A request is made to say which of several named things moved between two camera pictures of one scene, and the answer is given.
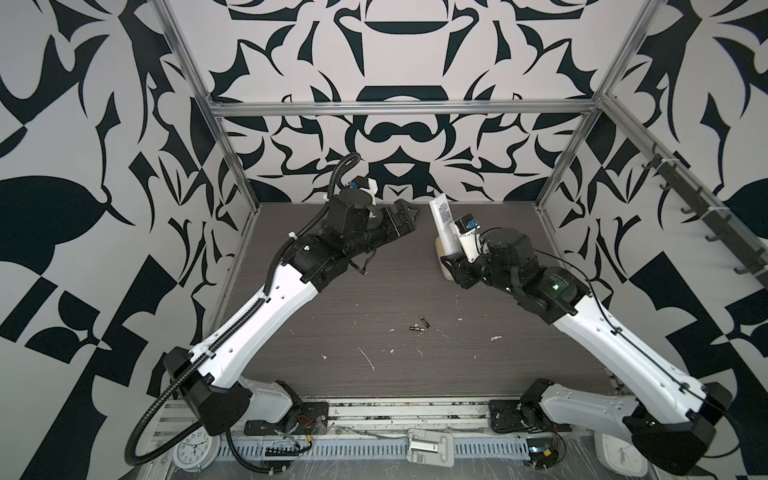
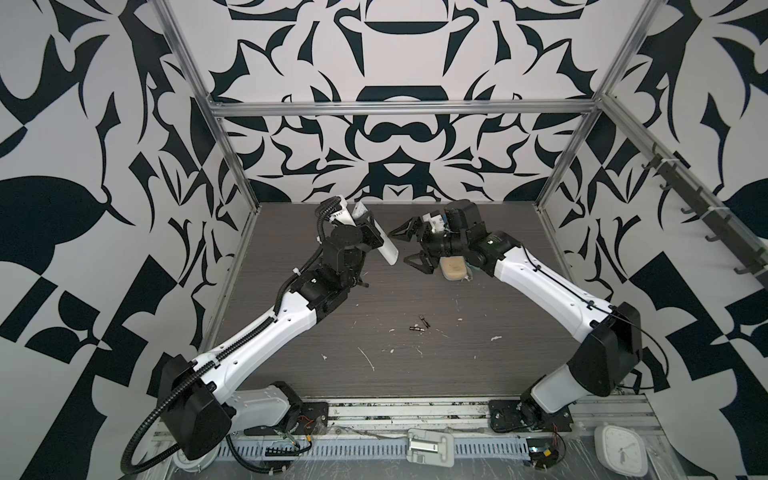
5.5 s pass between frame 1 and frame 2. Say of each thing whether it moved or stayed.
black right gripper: moved
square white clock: stayed
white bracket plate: stayed
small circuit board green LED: stayed
